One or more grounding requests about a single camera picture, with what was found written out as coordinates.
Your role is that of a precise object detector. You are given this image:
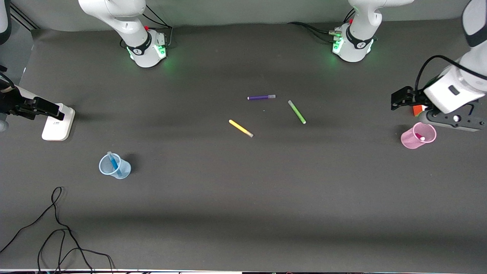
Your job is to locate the blue marker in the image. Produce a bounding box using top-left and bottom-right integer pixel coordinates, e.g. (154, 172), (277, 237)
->
(107, 151), (123, 176)

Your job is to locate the white stand with base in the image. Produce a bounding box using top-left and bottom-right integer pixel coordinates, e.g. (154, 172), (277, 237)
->
(15, 86), (75, 141)

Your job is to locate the pink translucent plastic cup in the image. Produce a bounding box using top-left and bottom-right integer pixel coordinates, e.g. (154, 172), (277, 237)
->
(400, 122), (437, 150)

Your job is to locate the blue translucent plastic cup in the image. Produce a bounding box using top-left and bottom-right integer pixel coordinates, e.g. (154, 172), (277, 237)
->
(99, 153), (132, 180)

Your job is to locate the green marker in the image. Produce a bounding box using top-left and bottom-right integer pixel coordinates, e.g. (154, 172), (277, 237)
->
(288, 100), (307, 124)

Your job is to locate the yellow marker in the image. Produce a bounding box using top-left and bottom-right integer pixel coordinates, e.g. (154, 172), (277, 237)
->
(228, 119), (254, 138)

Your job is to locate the dark grey table mat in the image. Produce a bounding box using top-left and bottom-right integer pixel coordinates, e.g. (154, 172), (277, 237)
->
(0, 15), (487, 271)

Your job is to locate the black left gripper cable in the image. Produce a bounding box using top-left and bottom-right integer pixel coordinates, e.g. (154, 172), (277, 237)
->
(415, 55), (487, 92)

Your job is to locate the black frame rail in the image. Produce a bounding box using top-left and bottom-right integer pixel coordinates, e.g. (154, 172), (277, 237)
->
(11, 4), (38, 30)

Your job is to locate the thin black loose cable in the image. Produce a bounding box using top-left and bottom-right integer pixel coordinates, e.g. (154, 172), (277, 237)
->
(0, 186), (115, 273)

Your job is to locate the black left arm base cable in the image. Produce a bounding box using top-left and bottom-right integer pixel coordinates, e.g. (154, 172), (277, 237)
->
(288, 10), (356, 42)

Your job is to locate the black arm base cable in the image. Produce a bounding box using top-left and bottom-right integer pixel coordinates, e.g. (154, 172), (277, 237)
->
(288, 10), (356, 42)
(121, 6), (173, 49)

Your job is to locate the black right arm base cable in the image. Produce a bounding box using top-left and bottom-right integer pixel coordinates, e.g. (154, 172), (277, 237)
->
(121, 6), (173, 49)

